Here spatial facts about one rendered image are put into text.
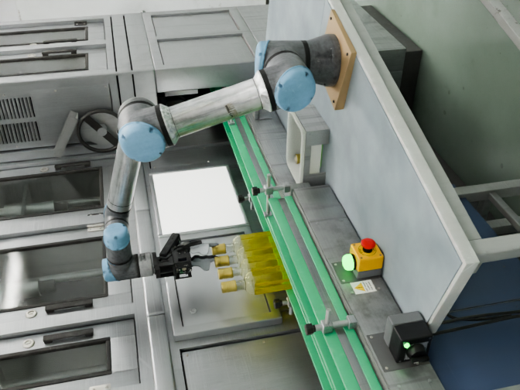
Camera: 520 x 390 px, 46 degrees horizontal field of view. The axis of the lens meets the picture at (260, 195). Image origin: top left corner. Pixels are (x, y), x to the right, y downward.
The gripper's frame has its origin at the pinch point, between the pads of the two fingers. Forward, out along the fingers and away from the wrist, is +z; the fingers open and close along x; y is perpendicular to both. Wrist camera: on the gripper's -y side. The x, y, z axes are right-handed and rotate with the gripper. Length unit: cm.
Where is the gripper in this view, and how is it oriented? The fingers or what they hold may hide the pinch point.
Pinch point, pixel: (214, 250)
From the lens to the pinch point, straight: 198.0
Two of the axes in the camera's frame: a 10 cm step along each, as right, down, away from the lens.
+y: 2.3, 5.9, -7.7
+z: 9.7, -1.3, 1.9
